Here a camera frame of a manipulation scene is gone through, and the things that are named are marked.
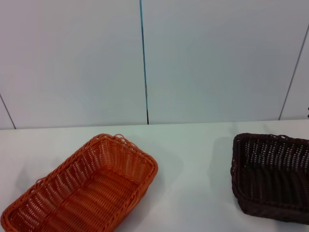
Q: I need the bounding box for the orange woven plastic basket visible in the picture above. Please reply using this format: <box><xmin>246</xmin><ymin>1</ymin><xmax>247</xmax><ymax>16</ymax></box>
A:
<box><xmin>0</xmin><ymin>132</ymin><xmax>159</xmax><ymax>232</ymax></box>

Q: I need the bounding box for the dark brown woven plastic basket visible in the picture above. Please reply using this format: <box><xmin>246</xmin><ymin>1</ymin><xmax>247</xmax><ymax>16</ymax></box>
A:
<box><xmin>230</xmin><ymin>132</ymin><xmax>309</xmax><ymax>225</ymax></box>

